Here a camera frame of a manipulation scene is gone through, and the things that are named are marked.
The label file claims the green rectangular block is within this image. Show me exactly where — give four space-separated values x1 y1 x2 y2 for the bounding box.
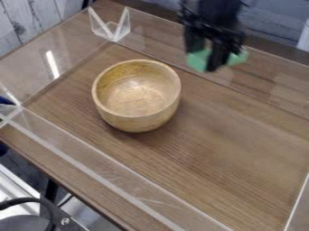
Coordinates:
186 48 251 72

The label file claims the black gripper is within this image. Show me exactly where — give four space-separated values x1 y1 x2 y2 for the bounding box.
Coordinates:
178 0 245 72

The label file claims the grey metal bracket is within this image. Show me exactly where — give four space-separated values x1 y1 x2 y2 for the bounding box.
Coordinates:
39 198 90 231

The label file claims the brown wooden bowl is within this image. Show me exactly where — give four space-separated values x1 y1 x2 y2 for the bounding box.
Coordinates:
93 60 181 133

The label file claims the black cable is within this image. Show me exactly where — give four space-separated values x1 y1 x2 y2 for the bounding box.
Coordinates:
0 197 57 231

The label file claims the black metal table leg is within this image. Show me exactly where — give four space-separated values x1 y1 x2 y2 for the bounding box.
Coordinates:
45 180 59 202

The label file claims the clear acrylic tray wall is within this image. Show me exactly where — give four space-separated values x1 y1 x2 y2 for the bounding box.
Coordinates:
0 0 309 231

